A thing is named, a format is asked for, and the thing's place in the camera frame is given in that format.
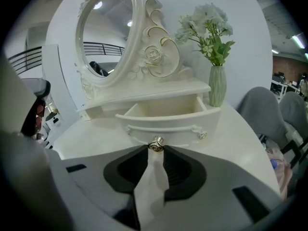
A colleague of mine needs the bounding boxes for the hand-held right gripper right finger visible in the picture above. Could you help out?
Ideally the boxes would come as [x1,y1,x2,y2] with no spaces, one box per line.
[143,145,284,231]

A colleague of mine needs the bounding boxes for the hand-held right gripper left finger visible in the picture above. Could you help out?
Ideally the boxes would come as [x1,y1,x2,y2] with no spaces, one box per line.
[45,144,149,231]

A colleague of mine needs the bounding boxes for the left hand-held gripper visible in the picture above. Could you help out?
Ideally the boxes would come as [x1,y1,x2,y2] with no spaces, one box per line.
[0,53,52,137]

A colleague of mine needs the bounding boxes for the white ornate dressing table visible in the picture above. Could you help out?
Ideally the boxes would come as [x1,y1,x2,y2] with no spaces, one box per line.
[51,77,282,200]

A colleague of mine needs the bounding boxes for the small white drawer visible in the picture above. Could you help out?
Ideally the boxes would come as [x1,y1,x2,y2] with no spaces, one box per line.
[115,95,221,154]

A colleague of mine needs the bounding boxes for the black metal railing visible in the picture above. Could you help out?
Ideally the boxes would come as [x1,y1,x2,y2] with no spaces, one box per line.
[6,45,44,76]

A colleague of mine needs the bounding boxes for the pink cloth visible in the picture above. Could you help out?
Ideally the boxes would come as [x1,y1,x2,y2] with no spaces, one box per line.
[265,146,294,200]

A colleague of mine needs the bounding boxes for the grey upholstered chair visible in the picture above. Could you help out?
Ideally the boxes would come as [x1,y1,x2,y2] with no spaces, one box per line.
[236,86,308,168]
[278,91,308,140]

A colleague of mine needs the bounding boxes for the oval white framed mirror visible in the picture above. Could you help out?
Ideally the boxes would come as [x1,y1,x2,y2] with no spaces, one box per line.
[75,0,193,101]

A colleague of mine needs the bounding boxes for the pale green ribbed vase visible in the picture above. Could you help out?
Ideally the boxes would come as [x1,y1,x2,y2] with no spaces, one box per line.
[208,65,228,108]

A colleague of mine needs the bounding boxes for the white office desk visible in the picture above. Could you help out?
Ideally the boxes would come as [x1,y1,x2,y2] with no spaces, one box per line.
[271,78,301,101]

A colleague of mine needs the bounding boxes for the white artificial flowers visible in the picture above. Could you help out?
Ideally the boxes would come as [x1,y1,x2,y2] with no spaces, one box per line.
[174,2,236,67]

